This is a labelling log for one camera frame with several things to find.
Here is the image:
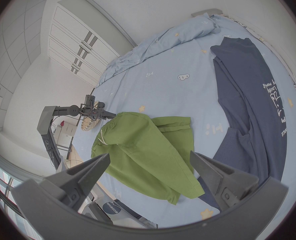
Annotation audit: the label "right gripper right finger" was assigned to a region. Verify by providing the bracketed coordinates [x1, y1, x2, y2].
[190, 151, 259, 212]

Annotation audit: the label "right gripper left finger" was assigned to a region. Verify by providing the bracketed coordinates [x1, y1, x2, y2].
[39, 153, 111, 209]

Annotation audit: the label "green shorts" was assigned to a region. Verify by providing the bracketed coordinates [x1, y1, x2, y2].
[91, 111, 205, 206]

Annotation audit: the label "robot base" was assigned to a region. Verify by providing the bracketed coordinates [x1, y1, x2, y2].
[78, 181, 158, 229]

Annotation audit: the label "round woven basket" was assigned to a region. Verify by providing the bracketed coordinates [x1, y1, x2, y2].
[80, 100, 101, 132]

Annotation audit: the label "dark blue garment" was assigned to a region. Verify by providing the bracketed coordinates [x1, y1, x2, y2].
[210, 37, 287, 211]

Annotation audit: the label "white small table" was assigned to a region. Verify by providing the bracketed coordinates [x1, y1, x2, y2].
[53, 121, 76, 159]

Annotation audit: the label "window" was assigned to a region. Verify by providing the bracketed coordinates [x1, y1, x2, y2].
[0, 156, 38, 224]

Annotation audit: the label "white wardrobe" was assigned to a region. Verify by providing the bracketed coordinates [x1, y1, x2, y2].
[49, 0, 136, 87]

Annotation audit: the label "pale blue quilt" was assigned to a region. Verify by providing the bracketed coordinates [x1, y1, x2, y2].
[98, 13, 222, 84]

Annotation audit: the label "grey bedside table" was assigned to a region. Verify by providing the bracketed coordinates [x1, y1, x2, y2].
[191, 8, 222, 18]

